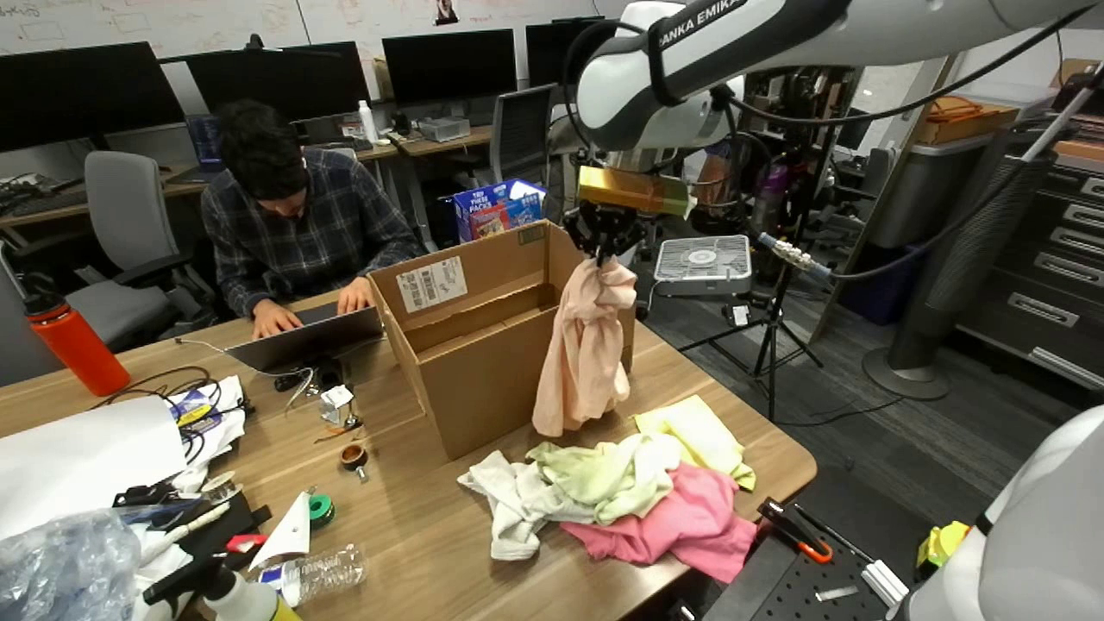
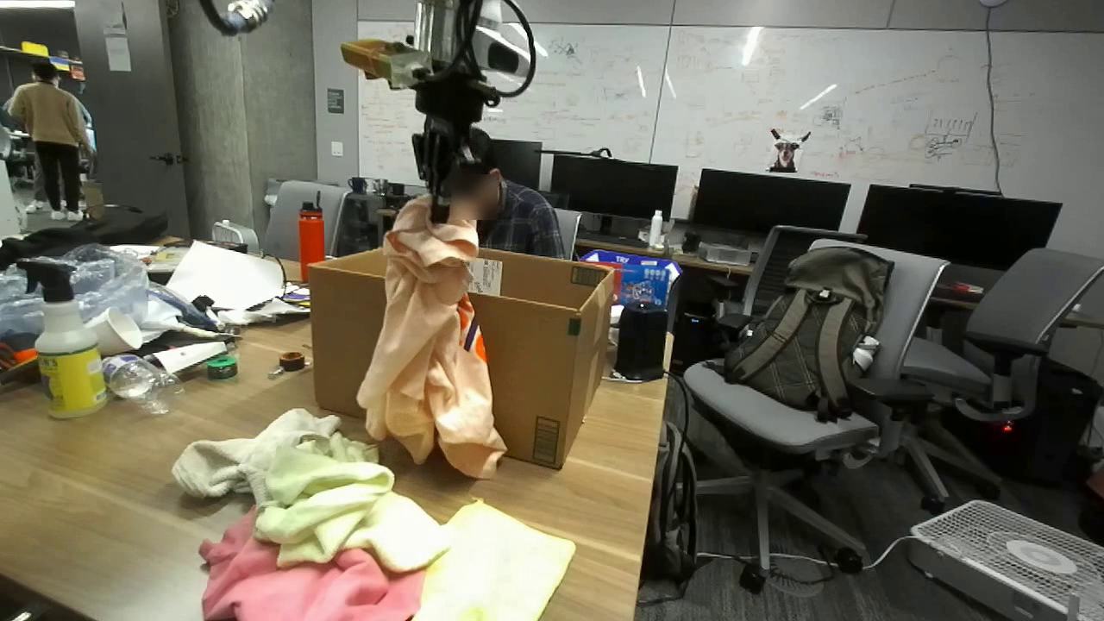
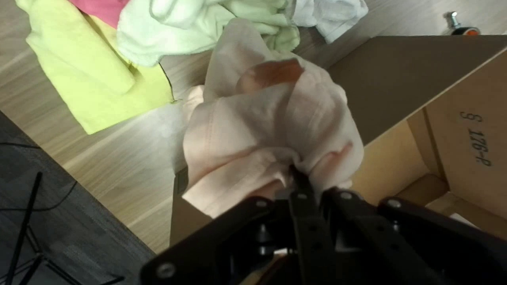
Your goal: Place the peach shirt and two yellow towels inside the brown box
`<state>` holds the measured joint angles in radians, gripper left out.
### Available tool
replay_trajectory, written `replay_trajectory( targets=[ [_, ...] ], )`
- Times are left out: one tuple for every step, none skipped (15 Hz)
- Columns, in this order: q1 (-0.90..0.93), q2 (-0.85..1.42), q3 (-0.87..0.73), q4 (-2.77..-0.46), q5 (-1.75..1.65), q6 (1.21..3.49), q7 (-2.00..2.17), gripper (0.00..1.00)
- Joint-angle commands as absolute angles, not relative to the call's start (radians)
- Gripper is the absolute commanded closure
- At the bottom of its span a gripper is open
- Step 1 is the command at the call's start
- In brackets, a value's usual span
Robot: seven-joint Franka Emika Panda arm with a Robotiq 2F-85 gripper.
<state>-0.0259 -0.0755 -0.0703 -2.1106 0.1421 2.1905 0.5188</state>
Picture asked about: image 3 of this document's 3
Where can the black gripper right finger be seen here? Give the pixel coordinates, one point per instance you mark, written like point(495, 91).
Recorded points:
point(381, 232)

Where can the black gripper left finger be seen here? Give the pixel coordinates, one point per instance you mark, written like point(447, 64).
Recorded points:
point(211, 238)

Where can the peach shirt with orange print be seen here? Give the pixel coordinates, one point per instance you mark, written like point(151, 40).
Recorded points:
point(264, 121)

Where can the pale yellow-green towel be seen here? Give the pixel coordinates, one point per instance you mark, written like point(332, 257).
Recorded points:
point(175, 26)

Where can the brown cardboard box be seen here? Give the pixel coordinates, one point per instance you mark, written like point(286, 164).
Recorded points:
point(465, 137)

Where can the black tripod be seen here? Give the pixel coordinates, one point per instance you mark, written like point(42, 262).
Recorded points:
point(24, 222)

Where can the bright yellow towel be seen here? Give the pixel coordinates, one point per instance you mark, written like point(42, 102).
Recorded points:
point(89, 73)

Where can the white cloth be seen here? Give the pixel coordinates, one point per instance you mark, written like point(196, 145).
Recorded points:
point(333, 13)

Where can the pink cloth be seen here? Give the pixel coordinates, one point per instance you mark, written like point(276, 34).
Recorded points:
point(104, 8)

